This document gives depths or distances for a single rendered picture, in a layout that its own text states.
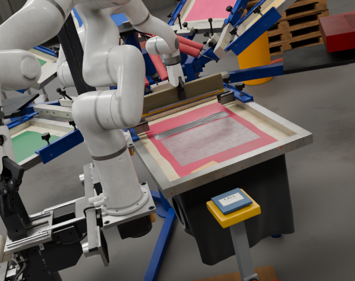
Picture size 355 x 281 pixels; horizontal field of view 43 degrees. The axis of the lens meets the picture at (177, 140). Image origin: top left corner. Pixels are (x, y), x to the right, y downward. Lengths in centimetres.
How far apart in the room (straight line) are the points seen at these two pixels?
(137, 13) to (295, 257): 161
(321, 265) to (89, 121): 181
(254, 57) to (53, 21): 434
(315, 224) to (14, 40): 225
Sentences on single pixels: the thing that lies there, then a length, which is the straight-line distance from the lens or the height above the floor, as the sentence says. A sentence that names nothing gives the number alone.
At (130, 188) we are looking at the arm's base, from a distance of 115.
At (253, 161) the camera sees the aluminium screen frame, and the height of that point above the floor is 97.
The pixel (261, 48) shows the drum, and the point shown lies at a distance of 520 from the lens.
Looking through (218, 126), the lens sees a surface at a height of 96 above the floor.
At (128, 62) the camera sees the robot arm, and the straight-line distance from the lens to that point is 104.
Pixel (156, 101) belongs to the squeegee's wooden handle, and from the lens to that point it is 200.
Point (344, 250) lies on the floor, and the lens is 269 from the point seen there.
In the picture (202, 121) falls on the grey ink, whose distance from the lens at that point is 205.
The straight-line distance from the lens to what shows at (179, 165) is 172.
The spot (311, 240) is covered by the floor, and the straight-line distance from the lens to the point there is 276.
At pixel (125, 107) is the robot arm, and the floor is 142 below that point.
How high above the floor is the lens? 173
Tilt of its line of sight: 24 degrees down
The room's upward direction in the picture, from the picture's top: 15 degrees counter-clockwise
